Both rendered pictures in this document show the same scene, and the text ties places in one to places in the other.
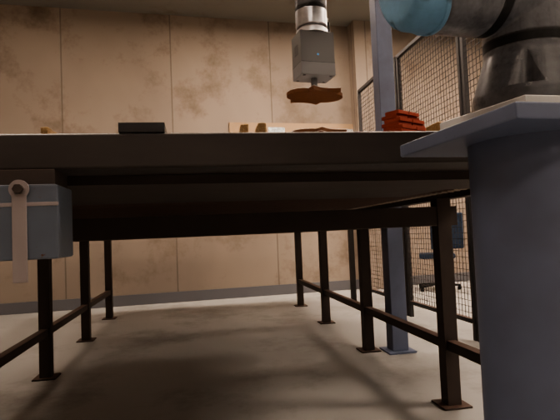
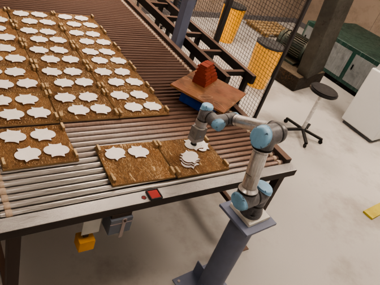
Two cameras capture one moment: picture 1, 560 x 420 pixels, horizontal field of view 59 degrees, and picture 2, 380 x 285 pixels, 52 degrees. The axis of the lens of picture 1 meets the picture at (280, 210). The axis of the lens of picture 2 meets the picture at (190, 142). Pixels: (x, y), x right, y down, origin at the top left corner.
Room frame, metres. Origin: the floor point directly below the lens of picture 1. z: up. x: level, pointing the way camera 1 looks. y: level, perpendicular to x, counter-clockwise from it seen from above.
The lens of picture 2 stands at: (-0.57, 1.05, 2.47)
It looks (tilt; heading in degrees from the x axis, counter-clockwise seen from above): 34 degrees down; 327
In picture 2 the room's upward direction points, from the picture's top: 20 degrees clockwise
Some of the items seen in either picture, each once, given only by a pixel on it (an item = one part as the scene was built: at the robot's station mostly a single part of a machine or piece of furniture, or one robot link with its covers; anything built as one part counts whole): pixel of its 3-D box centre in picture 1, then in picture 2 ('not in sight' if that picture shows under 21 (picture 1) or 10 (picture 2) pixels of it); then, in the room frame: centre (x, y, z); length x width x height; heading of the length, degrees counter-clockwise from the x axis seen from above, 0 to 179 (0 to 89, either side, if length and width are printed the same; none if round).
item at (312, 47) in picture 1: (312, 56); (197, 131); (1.17, -0.09, 1.16); 0.10 x 0.09 x 0.16; 17
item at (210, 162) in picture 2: not in sight; (191, 155); (1.19, -0.14, 0.93); 0.41 x 0.35 x 0.02; 99
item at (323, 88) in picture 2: not in sight; (312, 112); (2.68, -2.70, 0.37); 0.61 x 0.58 x 0.73; 31
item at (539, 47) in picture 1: (527, 76); (253, 205); (0.70, -0.36, 0.95); 0.15 x 0.15 x 0.10
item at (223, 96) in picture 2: not in sight; (209, 89); (1.92, -0.56, 1.03); 0.50 x 0.50 x 0.02; 40
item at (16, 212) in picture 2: not in sight; (172, 183); (0.97, 0.07, 0.90); 1.95 x 0.05 x 0.05; 100
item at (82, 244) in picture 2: not in sight; (86, 232); (0.79, 0.61, 0.74); 0.09 x 0.08 x 0.24; 100
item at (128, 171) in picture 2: not in sight; (134, 162); (1.14, 0.28, 0.93); 0.41 x 0.35 x 0.02; 97
